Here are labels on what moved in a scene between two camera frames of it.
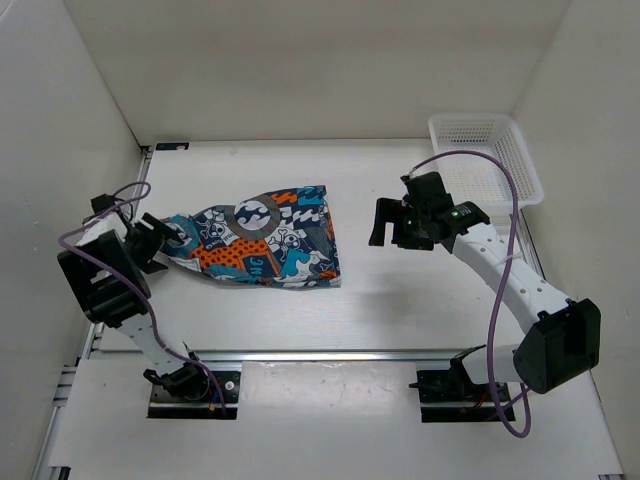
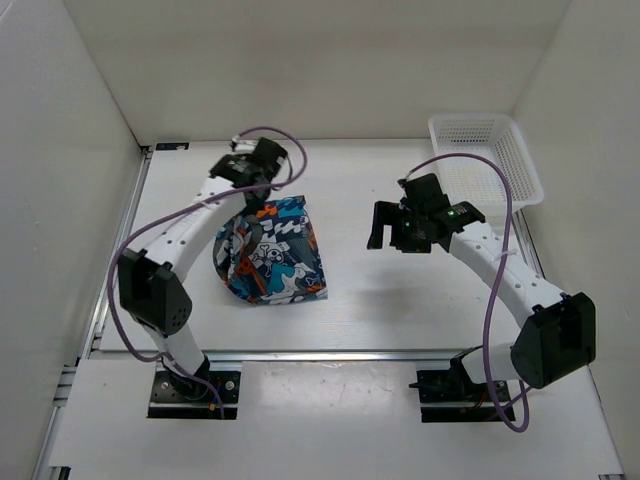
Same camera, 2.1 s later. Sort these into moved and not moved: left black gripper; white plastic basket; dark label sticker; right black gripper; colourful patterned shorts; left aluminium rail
Moved: left black gripper; colourful patterned shorts
Not moved: right black gripper; left aluminium rail; dark label sticker; white plastic basket
